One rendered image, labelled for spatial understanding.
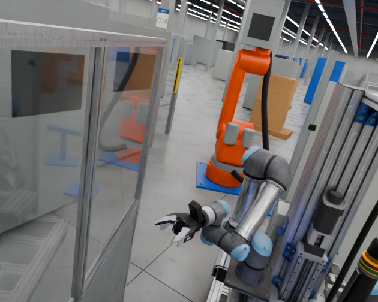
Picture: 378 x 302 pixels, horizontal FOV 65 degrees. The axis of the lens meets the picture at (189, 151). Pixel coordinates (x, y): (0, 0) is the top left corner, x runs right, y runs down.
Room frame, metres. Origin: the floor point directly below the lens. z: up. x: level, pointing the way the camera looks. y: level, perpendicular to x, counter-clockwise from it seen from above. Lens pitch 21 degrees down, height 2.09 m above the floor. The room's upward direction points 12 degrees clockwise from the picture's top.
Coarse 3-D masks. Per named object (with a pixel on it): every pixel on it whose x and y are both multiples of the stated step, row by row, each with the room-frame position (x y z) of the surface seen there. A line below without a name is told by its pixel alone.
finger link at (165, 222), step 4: (164, 216) 0.92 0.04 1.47; (168, 216) 0.92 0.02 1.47; (172, 216) 0.93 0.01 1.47; (160, 220) 0.89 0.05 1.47; (164, 220) 0.90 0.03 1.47; (168, 220) 0.90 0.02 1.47; (172, 220) 0.91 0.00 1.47; (156, 224) 0.88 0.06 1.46; (160, 224) 0.89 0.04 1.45; (164, 224) 0.91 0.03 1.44; (168, 224) 0.92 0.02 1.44; (172, 224) 0.93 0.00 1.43; (160, 228) 0.91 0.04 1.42; (164, 228) 0.92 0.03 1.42
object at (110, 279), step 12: (132, 216) 1.64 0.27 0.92; (132, 228) 1.70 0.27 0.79; (120, 240) 1.43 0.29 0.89; (120, 252) 1.47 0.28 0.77; (108, 264) 1.25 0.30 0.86; (120, 264) 1.52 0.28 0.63; (96, 276) 1.08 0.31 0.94; (108, 276) 1.28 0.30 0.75; (120, 276) 1.57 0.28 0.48; (96, 288) 1.10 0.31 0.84; (108, 288) 1.31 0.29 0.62; (120, 288) 1.62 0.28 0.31; (84, 300) 0.96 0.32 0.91; (96, 300) 1.13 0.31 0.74; (108, 300) 1.35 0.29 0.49; (120, 300) 1.68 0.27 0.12
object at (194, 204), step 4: (192, 200) 0.94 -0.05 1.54; (188, 204) 0.93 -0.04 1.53; (192, 204) 0.92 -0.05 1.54; (196, 204) 0.92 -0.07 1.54; (192, 208) 0.92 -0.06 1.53; (196, 208) 0.91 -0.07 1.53; (200, 208) 0.92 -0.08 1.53; (192, 212) 0.95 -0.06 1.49; (196, 212) 0.92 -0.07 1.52; (200, 212) 0.93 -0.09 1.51; (196, 216) 0.94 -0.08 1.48; (200, 216) 0.95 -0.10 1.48; (200, 220) 0.96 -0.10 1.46
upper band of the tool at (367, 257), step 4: (364, 252) 0.45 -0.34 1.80; (364, 256) 0.44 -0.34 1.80; (368, 256) 0.46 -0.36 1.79; (368, 260) 0.43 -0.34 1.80; (372, 260) 0.46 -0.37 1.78; (376, 260) 0.46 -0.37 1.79; (360, 264) 0.44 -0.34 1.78; (372, 264) 0.42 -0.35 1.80; (376, 264) 0.45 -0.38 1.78; (368, 272) 0.42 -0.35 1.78; (368, 276) 0.42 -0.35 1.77
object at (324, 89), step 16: (320, 80) 2.21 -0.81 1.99; (320, 96) 2.20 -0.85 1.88; (320, 112) 2.20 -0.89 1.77; (304, 128) 2.20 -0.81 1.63; (304, 144) 2.20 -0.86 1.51; (304, 160) 2.20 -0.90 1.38; (288, 192) 2.20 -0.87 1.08; (368, 192) 2.17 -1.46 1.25; (368, 208) 2.16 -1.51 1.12; (352, 224) 2.17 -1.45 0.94; (352, 240) 2.16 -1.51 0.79; (368, 240) 2.16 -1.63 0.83; (336, 256) 2.17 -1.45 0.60; (352, 272) 2.16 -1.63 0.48; (320, 288) 2.17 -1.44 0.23
